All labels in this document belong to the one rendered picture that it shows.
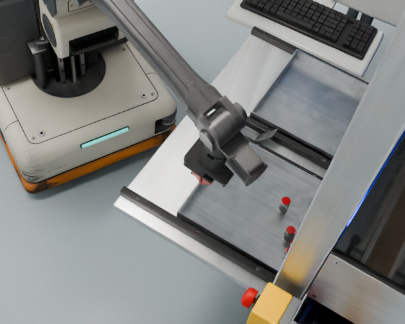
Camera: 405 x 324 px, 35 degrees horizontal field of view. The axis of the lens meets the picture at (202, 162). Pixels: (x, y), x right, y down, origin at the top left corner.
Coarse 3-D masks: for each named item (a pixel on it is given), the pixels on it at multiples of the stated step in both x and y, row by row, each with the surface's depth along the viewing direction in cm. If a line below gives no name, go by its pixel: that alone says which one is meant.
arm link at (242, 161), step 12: (240, 108) 115; (204, 132) 114; (240, 132) 119; (204, 144) 119; (228, 144) 118; (240, 144) 118; (228, 156) 117; (240, 156) 117; (252, 156) 117; (240, 168) 119; (252, 168) 117; (264, 168) 121; (240, 180) 120; (252, 180) 121
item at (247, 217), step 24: (288, 168) 154; (192, 192) 146; (216, 192) 151; (240, 192) 151; (264, 192) 152; (288, 192) 152; (312, 192) 153; (192, 216) 147; (216, 216) 147; (240, 216) 148; (264, 216) 148; (288, 216) 149; (240, 240) 144; (264, 240) 145; (264, 264) 139
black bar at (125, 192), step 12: (120, 192) 147; (132, 192) 146; (144, 204) 145; (156, 216) 145; (168, 216) 144; (180, 228) 143; (192, 228) 143; (204, 240) 142; (216, 240) 142; (228, 252) 141; (240, 264) 140; (252, 264) 140; (264, 276) 138
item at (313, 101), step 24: (288, 72) 173; (312, 72) 174; (336, 72) 171; (264, 96) 164; (288, 96) 168; (312, 96) 169; (336, 96) 170; (360, 96) 171; (264, 120) 160; (288, 120) 164; (312, 120) 165; (336, 120) 166; (312, 144) 157; (336, 144) 161
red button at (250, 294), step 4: (252, 288) 125; (244, 292) 125; (248, 292) 124; (252, 292) 124; (256, 292) 124; (244, 296) 124; (248, 296) 123; (252, 296) 123; (244, 300) 124; (248, 300) 123; (252, 300) 123; (244, 304) 124; (248, 304) 123; (248, 308) 124
